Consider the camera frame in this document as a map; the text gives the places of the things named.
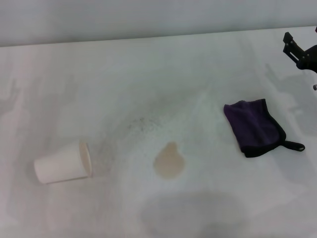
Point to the purple rag with black trim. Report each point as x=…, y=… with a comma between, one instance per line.
x=255, y=124

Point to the white paper cup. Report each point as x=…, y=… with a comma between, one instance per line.
x=62, y=163

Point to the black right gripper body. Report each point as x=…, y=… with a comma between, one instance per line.
x=313, y=59

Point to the brown water stain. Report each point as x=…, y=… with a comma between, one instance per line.
x=169, y=163

